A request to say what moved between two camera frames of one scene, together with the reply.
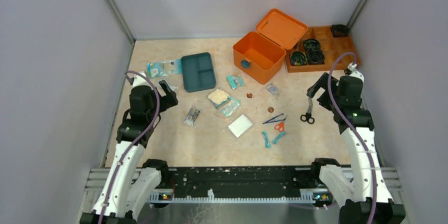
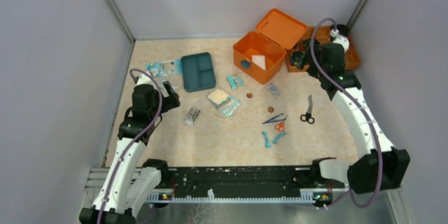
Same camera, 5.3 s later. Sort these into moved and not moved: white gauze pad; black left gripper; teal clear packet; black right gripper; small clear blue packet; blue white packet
Moved: white gauze pad; black right gripper
Not moved: small clear blue packet; teal clear packet; black left gripper; blue white packet
